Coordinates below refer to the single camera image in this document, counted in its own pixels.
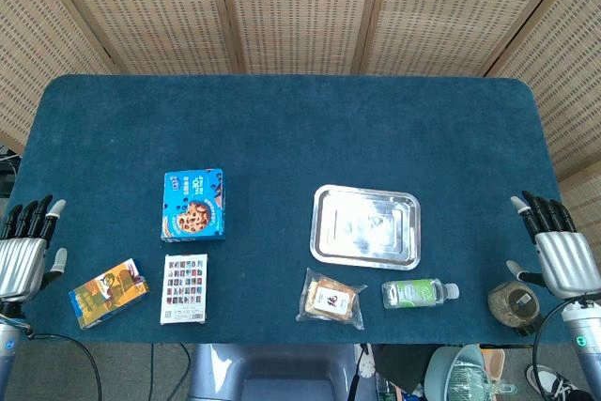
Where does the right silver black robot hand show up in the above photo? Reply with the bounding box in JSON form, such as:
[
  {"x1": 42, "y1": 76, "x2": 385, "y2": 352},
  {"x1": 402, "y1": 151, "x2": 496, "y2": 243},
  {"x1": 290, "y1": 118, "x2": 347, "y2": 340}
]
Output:
[{"x1": 505, "y1": 190, "x2": 601, "y2": 300}]

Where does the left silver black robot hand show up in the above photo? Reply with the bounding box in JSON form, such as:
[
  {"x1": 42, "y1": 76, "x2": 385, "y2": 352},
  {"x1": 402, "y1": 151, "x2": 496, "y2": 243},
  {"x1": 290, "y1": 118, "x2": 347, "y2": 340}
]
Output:
[{"x1": 0, "y1": 193, "x2": 69, "y2": 303}]

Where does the clear bagged biscuit pack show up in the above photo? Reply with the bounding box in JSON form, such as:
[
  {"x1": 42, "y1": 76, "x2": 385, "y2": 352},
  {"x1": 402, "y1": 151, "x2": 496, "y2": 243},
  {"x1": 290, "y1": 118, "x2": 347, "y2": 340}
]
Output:
[{"x1": 295, "y1": 267, "x2": 368, "y2": 332}]

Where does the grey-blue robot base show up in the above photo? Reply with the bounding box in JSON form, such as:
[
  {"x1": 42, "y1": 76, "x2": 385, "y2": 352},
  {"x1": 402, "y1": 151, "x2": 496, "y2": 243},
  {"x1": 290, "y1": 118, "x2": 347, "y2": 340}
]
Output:
[{"x1": 187, "y1": 343, "x2": 377, "y2": 401}]

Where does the silver metal tray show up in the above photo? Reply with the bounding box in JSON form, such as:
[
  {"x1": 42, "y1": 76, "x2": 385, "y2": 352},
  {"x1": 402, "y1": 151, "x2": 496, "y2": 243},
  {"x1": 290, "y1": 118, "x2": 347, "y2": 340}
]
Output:
[{"x1": 309, "y1": 183, "x2": 423, "y2": 271}]

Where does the glass jar with black lid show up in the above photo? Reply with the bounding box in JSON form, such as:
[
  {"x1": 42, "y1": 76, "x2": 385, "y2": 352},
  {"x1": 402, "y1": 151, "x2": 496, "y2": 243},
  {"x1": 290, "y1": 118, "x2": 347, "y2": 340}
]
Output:
[{"x1": 486, "y1": 280, "x2": 547, "y2": 338}]

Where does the orange and blue snack box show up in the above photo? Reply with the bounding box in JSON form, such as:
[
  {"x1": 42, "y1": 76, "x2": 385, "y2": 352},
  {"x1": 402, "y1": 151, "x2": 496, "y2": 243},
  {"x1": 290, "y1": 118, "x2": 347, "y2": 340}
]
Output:
[{"x1": 68, "y1": 257, "x2": 151, "y2": 330}]

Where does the black and white sneaker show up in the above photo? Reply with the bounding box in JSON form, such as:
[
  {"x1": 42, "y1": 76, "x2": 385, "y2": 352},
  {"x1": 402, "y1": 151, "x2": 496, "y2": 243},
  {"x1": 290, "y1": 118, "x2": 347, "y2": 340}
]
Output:
[{"x1": 525, "y1": 363, "x2": 582, "y2": 401}]

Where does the clear bottle with green label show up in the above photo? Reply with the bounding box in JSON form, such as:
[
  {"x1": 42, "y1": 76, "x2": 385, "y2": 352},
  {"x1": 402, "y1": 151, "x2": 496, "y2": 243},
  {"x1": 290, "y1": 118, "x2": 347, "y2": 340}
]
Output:
[{"x1": 380, "y1": 277, "x2": 461, "y2": 311}]

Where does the pale green plastic bowl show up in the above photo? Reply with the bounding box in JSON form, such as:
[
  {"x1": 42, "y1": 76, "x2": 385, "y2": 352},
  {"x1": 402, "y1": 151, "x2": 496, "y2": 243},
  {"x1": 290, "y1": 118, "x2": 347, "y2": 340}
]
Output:
[{"x1": 424, "y1": 343, "x2": 485, "y2": 401}]

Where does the white picture grid card box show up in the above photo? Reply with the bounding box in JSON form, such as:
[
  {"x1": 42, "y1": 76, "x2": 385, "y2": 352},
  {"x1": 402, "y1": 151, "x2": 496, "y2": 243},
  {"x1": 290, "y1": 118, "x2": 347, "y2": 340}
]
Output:
[{"x1": 159, "y1": 253, "x2": 209, "y2": 326}]

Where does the blue chocolate chip cookie box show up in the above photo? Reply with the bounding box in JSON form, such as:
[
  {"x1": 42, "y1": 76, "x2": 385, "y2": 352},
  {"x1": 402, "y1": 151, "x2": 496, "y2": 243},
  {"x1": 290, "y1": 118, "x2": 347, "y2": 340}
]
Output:
[{"x1": 161, "y1": 167, "x2": 226, "y2": 243}]

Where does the blue table cloth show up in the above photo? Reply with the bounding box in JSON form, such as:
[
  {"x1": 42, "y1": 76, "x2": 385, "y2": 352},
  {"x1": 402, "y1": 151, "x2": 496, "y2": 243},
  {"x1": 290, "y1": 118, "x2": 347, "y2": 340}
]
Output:
[{"x1": 7, "y1": 73, "x2": 593, "y2": 346}]

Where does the woven bamboo folding screen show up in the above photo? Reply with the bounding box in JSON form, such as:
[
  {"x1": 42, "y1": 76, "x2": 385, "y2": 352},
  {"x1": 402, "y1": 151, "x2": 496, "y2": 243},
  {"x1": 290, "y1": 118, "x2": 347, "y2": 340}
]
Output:
[{"x1": 0, "y1": 0, "x2": 601, "y2": 256}]

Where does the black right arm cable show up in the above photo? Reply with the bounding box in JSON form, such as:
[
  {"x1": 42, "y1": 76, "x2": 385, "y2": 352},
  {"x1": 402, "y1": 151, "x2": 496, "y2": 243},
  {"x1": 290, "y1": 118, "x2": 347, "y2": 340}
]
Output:
[{"x1": 532, "y1": 293, "x2": 601, "y2": 401}]

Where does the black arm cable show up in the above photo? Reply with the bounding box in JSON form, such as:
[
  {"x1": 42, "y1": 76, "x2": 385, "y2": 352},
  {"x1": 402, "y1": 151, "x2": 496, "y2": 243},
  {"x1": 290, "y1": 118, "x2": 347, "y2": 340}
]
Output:
[
  {"x1": 21, "y1": 323, "x2": 103, "y2": 401},
  {"x1": 532, "y1": 293, "x2": 601, "y2": 401}
]

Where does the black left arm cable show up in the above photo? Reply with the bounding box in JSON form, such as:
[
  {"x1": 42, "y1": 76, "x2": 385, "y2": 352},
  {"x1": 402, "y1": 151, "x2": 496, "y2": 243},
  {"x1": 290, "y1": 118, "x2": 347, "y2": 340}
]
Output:
[{"x1": 21, "y1": 323, "x2": 103, "y2": 401}]

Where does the blue floor cable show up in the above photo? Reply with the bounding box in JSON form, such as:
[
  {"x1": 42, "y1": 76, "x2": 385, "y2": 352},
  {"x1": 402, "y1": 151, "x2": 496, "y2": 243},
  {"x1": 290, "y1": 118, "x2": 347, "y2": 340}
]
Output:
[{"x1": 148, "y1": 343, "x2": 193, "y2": 401}]

